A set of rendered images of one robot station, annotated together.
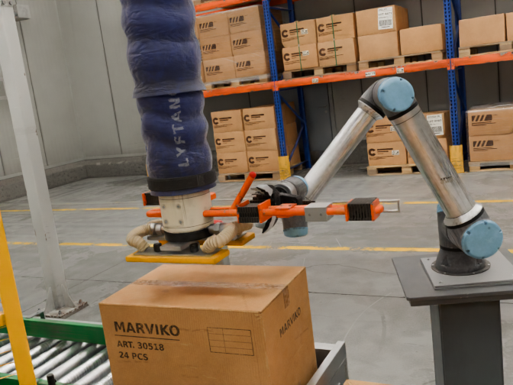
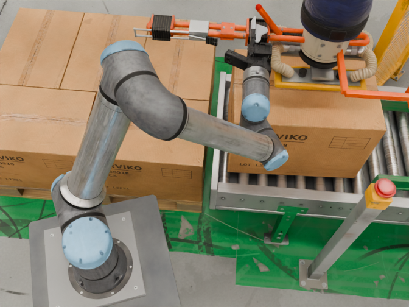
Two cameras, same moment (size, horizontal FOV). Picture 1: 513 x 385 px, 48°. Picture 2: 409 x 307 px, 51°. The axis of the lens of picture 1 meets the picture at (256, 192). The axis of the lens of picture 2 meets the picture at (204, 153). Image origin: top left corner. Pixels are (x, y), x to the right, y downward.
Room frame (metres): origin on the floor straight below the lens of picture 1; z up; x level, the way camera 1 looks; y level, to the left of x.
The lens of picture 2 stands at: (2.81, -0.65, 2.31)
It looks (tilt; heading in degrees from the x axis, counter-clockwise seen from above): 59 degrees down; 155
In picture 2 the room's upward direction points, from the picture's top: 2 degrees clockwise
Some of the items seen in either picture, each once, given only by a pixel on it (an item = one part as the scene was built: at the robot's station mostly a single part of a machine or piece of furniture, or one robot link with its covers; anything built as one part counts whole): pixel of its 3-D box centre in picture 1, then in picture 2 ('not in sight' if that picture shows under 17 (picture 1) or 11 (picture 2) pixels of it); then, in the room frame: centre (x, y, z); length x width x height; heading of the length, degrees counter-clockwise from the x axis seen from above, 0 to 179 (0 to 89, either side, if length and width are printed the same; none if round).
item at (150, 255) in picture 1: (175, 250); not in sight; (1.81, 0.28, 1.10); 0.34 x 0.10 x 0.05; 63
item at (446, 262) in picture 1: (459, 253); (98, 262); (2.25, -0.79, 0.82); 0.19 x 0.19 x 0.10
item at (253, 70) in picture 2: (282, 194); (255, 78); (1.99, -0.09, 1.21); 0.09 x 0.05 x 0.10; 63
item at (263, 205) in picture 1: (254, 211); (257, 33); (1.79, 0.01, 1.21); 0.10 x 0.08 x 0.06; 153
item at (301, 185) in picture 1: (291, 190); (255, 99); (2.06, -0.13, 1.20); 0.12 x 0.09 x 0.10; 153
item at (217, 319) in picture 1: (212, 338); (296, 116); (1.91, 0.22, 0.75); 0.60 x 0.40 x 0.40; 65
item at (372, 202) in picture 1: (362, 209); (162, 25); (1.63, -0.30, 1.21); 0.08 x 0.07 x 0.05; 63
